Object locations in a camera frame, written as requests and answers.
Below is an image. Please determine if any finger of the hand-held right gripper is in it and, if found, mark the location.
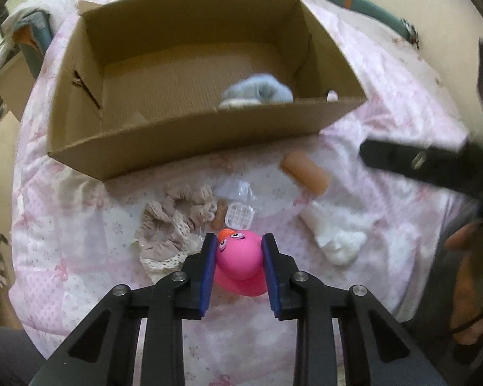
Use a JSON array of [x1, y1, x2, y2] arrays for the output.
[[359, 137, 483, 204]]

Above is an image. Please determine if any beige lace scrunchie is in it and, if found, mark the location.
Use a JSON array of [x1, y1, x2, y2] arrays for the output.
[[135, 185, 218, 272]]

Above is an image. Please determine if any peach foam roller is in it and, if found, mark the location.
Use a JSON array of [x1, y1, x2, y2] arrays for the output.
[[279, 151, 331, 197]]

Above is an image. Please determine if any white sock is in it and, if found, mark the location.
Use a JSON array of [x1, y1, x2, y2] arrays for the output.
[[298, 202, 369, 267]]

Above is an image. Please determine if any small brown cardboard box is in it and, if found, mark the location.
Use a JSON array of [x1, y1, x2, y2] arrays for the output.
[[0, 54, 39, 122]]

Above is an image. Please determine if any person's right hand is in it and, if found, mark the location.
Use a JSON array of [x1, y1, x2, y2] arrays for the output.
[[444, 223, 483, 345]]

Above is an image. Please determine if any clear plastic bag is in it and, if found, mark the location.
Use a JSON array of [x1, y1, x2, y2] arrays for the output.
[[214, 174, 258, 215]]

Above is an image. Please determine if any light blue plush toy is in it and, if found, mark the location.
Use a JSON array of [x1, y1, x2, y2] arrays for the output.
[[218, 73, 294, 109]]

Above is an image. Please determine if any pink floral quilt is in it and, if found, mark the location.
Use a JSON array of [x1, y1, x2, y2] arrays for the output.
[[10, 0, 483, 386]]

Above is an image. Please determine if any green tube with orange band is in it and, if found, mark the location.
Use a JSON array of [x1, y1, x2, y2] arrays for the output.
[[306, 0, 421, 47]]

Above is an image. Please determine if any small orange bone-shaped piece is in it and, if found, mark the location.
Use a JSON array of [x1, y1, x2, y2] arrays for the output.
[[210, 200, 229, 232]]

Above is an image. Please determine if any white crumpled cloth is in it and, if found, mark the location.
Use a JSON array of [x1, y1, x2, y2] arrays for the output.
[[0, 0, 79, 85]]

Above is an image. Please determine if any person's grey trouser leg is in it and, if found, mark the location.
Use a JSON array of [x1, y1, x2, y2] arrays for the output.
[[0, 322, 47, 386]]

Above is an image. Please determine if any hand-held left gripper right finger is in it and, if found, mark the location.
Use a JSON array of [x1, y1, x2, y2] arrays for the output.
[[261, 233, 447, 386]]

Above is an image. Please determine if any small white grid piece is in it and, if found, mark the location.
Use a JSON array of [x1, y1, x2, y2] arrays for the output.
[[225, 203, 255, 230]]

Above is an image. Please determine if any pink rubber duck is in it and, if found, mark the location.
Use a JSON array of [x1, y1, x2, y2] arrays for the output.
[[214, 228, 268, 297]]

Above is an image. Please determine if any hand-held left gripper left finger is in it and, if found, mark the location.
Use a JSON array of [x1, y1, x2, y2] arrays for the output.
[[30, 233, 218, 386]]

